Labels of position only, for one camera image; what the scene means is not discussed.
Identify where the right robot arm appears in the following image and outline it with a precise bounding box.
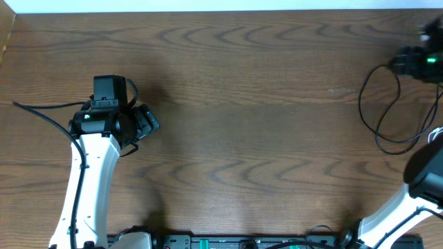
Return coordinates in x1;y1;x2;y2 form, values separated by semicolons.
336;17;442;248

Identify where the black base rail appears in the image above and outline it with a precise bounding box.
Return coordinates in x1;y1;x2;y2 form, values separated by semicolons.
107;234;425;249

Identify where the white usb cable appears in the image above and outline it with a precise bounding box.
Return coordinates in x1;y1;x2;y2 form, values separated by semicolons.
428;126;443;145

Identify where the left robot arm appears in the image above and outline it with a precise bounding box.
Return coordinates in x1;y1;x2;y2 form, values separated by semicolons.
48;75;160;248

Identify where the black usb cable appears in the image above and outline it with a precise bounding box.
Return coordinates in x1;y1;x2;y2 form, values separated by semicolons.
358;64;443;156

